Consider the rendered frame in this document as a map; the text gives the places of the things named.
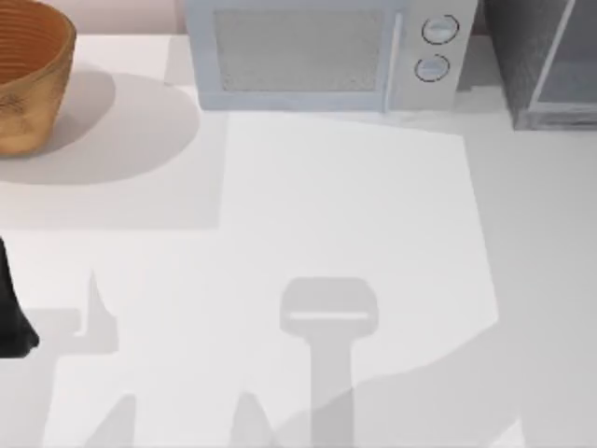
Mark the microwave door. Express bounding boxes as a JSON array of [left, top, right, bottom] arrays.
[[181, 0, 403, 113]]

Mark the pale microwave oven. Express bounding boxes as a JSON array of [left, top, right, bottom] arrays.
[[180, 0, 479, 115]]

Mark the microwave knob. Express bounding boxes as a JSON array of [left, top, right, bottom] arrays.
[[421, 13, 461, 46], [413, 52, 451, 84]]

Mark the brown woven basket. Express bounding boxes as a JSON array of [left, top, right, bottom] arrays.
[[0, 0, 77, 156]]

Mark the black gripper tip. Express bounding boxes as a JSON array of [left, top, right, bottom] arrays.
[[0, 236, 40, 359]]

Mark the microwave door handle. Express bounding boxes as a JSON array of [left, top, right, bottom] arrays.
[[381, 12, 404, 114]]

